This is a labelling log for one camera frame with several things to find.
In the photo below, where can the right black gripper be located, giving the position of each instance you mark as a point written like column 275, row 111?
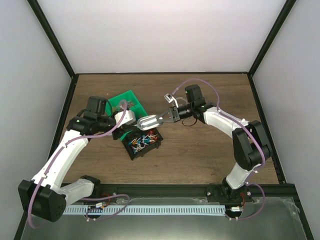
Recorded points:
column 169, row 111

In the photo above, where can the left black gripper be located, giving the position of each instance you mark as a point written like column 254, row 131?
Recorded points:
column 123, row 129

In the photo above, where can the silver metal scoop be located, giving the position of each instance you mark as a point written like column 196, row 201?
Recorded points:
column 149, row 122

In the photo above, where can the black lollipop bin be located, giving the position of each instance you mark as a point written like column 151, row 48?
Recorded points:
column 137, row 143

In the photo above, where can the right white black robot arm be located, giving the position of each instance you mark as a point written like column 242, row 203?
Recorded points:
column 251, row 146

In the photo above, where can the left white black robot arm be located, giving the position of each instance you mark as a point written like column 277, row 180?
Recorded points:
column 44, row 196

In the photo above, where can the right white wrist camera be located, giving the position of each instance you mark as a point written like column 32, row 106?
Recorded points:
column 171, row 99

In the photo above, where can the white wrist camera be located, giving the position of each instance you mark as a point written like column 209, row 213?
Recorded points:
column 171, row 99
column 127, row 119

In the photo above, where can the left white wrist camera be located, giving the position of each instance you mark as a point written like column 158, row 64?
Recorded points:
column 127, row 119

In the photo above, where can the light blue slotted cable duct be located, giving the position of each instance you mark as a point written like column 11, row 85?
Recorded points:
column 149, row 210

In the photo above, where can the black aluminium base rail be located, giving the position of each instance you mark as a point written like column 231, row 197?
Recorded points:
column 212, row 192

